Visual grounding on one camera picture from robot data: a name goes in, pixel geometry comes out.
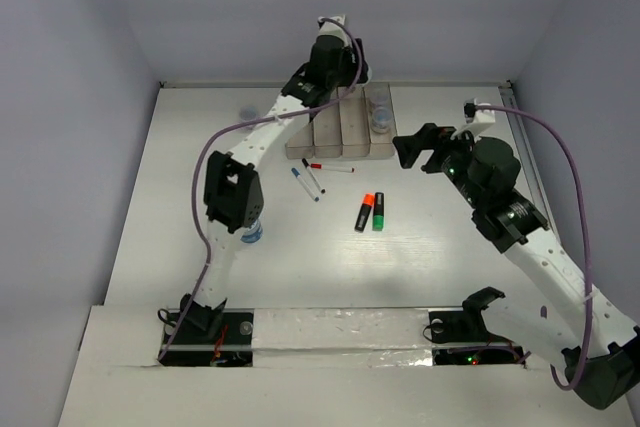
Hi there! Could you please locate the white foam front board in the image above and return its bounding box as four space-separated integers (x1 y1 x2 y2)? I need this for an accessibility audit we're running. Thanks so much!
61 306 633 426

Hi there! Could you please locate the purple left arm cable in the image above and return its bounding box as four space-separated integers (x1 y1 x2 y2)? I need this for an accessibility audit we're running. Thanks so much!
157 19 363 361

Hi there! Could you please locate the orange highlighter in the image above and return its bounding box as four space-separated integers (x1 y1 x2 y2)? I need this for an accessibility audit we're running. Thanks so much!
354 193 375 232

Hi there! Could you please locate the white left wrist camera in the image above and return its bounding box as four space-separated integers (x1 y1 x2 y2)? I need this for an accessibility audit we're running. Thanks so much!
318 14 350 45

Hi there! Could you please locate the metal rail right side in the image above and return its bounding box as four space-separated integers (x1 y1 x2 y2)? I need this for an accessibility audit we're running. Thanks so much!
499 81 579 301

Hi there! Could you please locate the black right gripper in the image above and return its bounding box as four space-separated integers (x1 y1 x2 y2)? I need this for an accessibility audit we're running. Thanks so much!
394 121 485 209

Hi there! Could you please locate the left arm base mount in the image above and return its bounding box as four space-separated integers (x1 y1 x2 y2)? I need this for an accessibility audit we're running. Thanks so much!
159 309 254 368

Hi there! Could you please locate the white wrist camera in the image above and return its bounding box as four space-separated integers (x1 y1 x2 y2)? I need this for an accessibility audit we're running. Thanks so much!
318 14 350 45
451 98 496 139

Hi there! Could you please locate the green highlighter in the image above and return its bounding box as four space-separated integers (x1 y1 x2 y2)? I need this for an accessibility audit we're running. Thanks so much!
372 192 385 232

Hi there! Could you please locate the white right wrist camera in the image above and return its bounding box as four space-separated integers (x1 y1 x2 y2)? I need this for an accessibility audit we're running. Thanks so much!
451 98 496 139

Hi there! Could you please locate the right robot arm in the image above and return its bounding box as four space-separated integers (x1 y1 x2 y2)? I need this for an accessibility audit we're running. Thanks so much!
393 123 639 410

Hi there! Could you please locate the blue cleaning gel jar front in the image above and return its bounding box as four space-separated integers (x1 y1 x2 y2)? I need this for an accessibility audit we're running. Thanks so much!
241 219 263 244

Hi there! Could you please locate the blue capped white marker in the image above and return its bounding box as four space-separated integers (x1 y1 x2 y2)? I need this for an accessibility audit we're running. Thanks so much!
291 167 320 202

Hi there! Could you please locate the red capped white marker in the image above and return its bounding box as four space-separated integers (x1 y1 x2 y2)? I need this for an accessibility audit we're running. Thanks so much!
309 163 355 173

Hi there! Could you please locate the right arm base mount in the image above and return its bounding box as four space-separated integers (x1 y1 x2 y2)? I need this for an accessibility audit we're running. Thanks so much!
422 308 527 366

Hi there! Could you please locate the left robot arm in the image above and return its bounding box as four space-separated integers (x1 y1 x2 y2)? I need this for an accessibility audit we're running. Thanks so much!
173 34 370 342

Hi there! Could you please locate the black capped white marker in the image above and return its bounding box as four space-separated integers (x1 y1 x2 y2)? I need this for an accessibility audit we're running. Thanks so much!
301 158 326 195

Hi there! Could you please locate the clear four-compartment organizer tray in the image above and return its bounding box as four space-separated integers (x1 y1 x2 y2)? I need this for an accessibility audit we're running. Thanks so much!
285 83 397 160

